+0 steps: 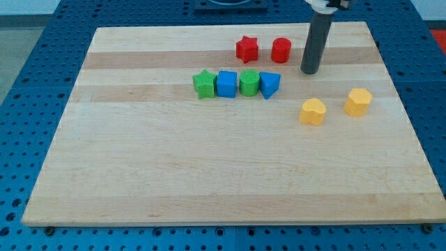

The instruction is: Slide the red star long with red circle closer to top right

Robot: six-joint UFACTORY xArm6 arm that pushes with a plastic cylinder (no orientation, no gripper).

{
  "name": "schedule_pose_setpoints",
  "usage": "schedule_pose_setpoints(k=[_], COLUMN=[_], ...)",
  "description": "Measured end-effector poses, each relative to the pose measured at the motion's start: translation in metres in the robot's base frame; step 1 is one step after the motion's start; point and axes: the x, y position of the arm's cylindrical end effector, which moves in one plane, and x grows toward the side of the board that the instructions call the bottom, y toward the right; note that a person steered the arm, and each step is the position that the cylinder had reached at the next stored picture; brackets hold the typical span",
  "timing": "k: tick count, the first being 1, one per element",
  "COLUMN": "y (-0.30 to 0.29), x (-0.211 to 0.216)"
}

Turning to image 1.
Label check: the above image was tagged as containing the wooden board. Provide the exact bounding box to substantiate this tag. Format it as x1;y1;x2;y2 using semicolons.
22;22;445;227

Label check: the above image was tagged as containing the green cylinder block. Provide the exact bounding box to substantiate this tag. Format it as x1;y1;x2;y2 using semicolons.
239;69;260;97

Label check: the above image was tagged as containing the yellow hexagon block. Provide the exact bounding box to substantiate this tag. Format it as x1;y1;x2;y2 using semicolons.
344;88;373;117

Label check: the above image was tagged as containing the red star block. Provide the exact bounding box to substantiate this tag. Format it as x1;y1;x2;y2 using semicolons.
236;36;259;63

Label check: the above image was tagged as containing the yellow heart block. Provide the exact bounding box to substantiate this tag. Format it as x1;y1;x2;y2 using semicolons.
299;98;327;126

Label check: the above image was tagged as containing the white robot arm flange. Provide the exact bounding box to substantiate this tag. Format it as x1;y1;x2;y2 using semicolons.
305;0;354;15

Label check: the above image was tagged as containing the blue triangle block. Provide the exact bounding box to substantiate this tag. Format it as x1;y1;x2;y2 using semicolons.
259;72;281;99

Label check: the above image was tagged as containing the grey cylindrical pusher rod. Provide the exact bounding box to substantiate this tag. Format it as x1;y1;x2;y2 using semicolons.
300;11;333;75

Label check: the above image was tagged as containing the blue cube block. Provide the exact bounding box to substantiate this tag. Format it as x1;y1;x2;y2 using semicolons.
216;71;237;98

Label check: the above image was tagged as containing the red cylinder block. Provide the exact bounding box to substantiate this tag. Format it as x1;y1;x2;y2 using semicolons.
271;38;292;63

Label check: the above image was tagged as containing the green star block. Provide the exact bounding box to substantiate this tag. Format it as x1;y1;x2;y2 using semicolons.
192;70;217;99

